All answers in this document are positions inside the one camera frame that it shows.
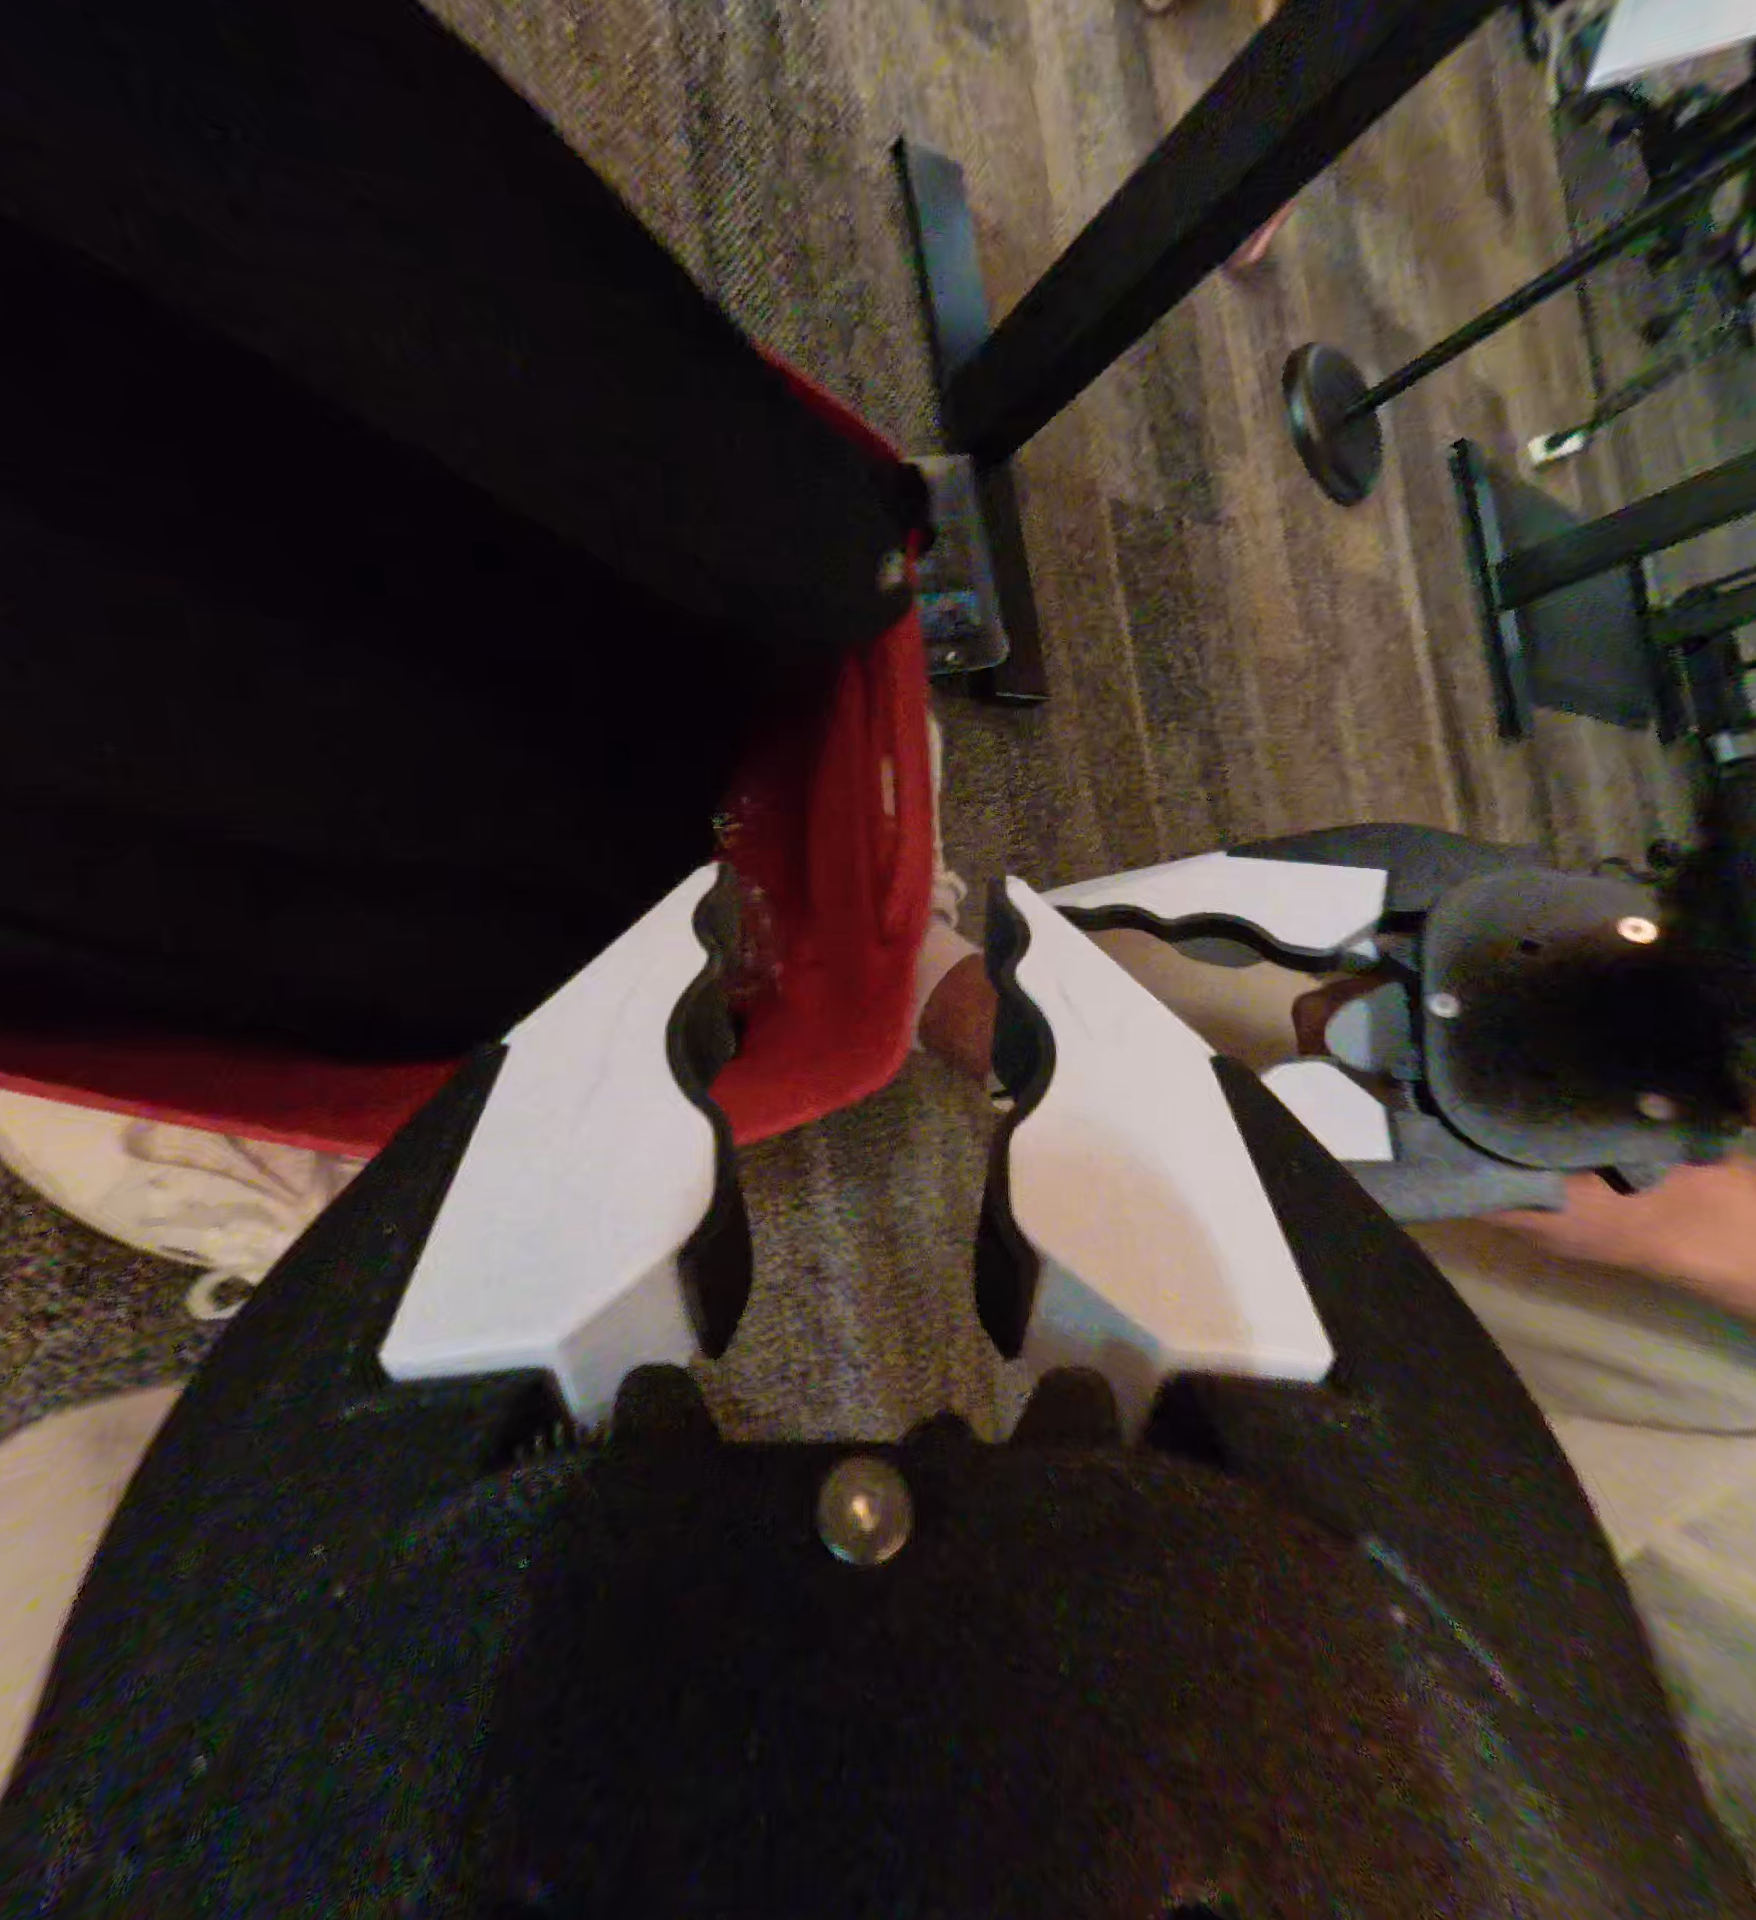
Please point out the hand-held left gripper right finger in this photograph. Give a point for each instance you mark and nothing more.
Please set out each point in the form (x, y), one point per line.
(1146, 1202)

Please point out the person's beige pants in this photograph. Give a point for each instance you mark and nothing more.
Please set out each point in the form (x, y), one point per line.
(1641, 1395)

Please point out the black desk leg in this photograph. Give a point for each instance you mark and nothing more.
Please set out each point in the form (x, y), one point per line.
(1194, 228)

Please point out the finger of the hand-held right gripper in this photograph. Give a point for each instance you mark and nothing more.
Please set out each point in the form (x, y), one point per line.
(1270, 901)
(1350, 1110)

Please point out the clear plastic scrap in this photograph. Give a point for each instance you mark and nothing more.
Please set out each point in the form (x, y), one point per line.
(750, 930)

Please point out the black round-base stand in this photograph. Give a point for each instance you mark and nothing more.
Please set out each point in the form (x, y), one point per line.
(1334, 426)

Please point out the person's right forearm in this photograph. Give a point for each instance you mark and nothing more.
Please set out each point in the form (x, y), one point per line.
(1686, 1238)

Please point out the black table leg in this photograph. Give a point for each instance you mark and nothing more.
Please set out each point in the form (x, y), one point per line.
(1552, 630)

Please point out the large red bin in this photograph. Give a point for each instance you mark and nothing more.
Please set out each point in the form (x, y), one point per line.
(834, 901)

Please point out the person's right hand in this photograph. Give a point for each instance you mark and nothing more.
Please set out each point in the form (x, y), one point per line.
(1328, 1017)

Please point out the white sneaker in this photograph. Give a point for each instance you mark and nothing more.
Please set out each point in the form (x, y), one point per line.
(144, 1202)

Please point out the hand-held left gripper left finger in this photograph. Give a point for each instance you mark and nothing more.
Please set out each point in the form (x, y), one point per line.
(578, 1171)

